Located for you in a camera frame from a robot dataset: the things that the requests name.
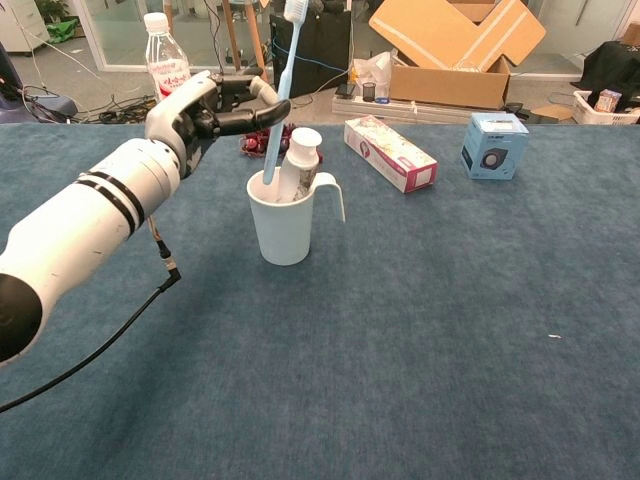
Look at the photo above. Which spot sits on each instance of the blue speaker box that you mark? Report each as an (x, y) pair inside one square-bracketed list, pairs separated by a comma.
[(492, 150)]

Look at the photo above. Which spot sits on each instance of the black cloth cover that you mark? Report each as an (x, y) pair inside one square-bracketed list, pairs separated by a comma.
[(615, 65)]

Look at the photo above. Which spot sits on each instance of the black computer tower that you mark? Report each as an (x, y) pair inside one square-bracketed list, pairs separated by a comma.
[(325, 55)]

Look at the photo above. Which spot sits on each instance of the white plastic basket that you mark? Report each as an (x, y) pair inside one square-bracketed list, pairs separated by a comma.
[(585, 112)]

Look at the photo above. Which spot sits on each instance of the clear water bottle red label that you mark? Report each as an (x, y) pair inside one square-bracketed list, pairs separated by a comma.
[(165, 60)]

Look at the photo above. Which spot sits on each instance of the open cardboard box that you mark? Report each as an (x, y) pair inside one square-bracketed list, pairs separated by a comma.
[(450, 85)]

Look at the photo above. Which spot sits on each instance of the black mesh pen holder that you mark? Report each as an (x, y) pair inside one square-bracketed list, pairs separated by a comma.
[(368, 92)]

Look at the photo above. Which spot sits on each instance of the small printed carton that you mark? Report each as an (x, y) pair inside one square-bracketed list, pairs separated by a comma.
[(607, 100)]

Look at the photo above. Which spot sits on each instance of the bunch of red grapes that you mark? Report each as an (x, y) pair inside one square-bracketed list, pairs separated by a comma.
[(252, 145)]

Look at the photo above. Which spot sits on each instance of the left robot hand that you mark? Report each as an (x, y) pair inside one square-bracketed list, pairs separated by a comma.
[(200, 110)]

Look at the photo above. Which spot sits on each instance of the white cabinet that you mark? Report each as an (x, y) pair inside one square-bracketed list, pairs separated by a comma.
[(20, 25)]

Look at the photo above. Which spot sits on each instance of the white plastic bag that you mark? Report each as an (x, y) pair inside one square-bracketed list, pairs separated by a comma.
[(375, 67)]

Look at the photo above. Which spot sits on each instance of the green bag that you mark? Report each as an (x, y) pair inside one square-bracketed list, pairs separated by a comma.
[(62, 30)]

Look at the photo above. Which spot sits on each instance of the floral toothpaste tube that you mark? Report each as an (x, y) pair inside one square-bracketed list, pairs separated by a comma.
[(302, 165)]

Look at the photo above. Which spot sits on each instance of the blue felt table mat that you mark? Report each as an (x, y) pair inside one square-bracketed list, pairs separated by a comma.
[(400, 325)]

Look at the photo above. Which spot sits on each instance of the navy blue machine base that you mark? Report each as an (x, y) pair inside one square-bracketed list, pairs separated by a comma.
[(7, 107)]

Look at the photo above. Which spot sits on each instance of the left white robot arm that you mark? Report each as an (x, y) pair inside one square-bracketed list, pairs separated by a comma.
[(95, 225)]

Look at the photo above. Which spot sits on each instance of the wooden table leg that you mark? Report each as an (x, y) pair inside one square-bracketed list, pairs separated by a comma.
[(255, 40), (231, 35)]

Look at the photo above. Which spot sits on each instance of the pink floral long box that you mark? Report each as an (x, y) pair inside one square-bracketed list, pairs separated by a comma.
[(385, 155)]

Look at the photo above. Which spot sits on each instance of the light blue toothbrush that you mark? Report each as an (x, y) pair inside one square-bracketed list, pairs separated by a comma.
[(282, 90)]

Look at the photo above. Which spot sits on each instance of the stack of aluminium rails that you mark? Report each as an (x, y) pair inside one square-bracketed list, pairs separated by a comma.
[(370, 107)]

